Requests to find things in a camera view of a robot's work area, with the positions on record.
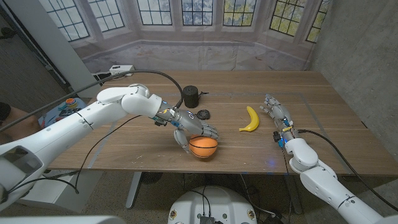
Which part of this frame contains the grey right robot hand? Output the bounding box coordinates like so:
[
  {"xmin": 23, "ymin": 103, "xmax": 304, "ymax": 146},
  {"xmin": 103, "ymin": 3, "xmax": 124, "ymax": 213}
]
[{"xmin": 259, "ymin": 93, "xmax": 300, "ymax": 142}]

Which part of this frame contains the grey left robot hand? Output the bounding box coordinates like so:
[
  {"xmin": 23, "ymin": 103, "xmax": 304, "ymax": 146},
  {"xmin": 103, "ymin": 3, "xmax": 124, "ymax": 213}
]
[{"xmin": 167, "ymin": 108, "xmax": 220, "ymax": 156}]

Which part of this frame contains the orange toy basketball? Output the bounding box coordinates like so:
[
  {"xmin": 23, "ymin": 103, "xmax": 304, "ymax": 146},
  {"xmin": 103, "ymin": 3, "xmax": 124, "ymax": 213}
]
[{"xmin": 188, "ymin": 134, "xmax": 218, "ymax": 159}]

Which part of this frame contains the black cylindrical speaker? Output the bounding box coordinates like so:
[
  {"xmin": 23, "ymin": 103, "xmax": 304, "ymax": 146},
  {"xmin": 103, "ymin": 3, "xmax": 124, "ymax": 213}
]
[{"xmin": 182, "ymin": 85, "xmax": 210, "ymax": 109}]

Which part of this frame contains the yellow toy banana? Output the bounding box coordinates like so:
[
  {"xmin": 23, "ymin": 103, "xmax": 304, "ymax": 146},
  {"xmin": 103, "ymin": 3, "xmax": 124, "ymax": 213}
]
[{"xmin": 238, "ymin": 105, "xmax": 260, "ymax": 133}]

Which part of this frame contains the black fan under table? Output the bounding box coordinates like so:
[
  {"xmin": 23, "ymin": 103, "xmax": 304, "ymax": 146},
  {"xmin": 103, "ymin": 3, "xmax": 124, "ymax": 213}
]
[{"xmin": 139, "ymin": 172, "xmax": 164, "ymax": 185}]

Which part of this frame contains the printed window backdrop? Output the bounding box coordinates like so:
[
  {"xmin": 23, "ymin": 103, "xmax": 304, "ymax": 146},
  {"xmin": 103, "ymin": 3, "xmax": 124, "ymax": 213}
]
[{"xmin": 39, "ymin": 0, "xmax": 332, "ymax": 73}]

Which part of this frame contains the metal table leg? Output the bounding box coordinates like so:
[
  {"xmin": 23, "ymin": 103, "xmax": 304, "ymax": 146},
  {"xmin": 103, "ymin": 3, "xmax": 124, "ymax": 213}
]
[
  {"xmin": 125, "ymin": 171, "xmax": 142, "ymax": 210},
  {"xmin": 284, "ymin": 174, "xmax": 304, "ymax": 215}
]

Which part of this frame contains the white power strip box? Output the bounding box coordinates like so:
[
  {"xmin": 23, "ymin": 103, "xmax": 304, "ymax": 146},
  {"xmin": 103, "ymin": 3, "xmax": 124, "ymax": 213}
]
[{"xmin": 109, "ymin": 64, "xmax": 135, "ymax": 77}]

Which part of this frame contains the white robot torso base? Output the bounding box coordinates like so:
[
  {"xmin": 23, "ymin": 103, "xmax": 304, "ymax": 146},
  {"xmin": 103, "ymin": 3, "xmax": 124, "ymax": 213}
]
[{"xmin": 167, "ymin": 185, "xmax": 258, "ymax": 224}]

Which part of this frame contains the person leg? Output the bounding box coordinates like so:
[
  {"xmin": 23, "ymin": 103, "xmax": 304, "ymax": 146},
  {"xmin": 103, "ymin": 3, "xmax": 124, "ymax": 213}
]
[{"xmin": 0, "ymin": 101, "xmax": 41, "ymax": 141}]

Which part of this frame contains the black stopwatch with lanyard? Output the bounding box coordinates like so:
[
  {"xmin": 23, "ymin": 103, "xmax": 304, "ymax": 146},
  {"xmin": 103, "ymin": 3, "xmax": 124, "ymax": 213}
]
[{"xmin": 195, "ymin": 109, "xmax": 211, "ymax": 121}]

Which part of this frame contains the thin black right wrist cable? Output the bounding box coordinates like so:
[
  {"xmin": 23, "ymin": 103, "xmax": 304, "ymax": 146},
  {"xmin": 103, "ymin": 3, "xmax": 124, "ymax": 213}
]
[{"xmin": 279, "ymin": 146, "xmax": 293, "ymax": 215}]

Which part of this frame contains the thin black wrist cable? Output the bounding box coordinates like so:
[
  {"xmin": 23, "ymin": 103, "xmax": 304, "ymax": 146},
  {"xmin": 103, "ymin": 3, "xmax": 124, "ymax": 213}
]
[
  {"xmin": 279, "ymin": 146, "xmax": 293, "ymax": 215},
  {"xmin": 6, "ymin": 114, "xmax": 142, "ymax": 195}
]

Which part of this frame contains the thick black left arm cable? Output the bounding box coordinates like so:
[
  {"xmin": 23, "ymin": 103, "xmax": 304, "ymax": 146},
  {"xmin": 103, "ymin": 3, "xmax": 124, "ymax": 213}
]
[{"xmin": 0, "ymin": 69, "xmax": 185, "ymax": 133}]

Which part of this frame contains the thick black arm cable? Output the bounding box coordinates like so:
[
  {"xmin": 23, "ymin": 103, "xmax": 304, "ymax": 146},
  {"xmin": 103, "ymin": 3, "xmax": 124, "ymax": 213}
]
[
  {"xmin": 297, "ymin": 129, "xmax": 398, "ymax": 212},
  {"xmin": 0, "ymin": 69, "xmax": 185, "ymax": 133}
]

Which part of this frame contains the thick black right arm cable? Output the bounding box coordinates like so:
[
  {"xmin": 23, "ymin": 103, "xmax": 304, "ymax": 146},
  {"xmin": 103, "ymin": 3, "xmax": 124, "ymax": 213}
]
[{"xmin": 297, "ymin": 129, "xmax": 398, "ymax": 212}]

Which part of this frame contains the thin black left wrist cable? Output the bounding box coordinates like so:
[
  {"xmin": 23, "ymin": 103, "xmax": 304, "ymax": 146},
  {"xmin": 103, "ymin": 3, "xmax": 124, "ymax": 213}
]
[{"xmin": 6, "ymin": 114, "xmax": 142, "ymax": 195}]

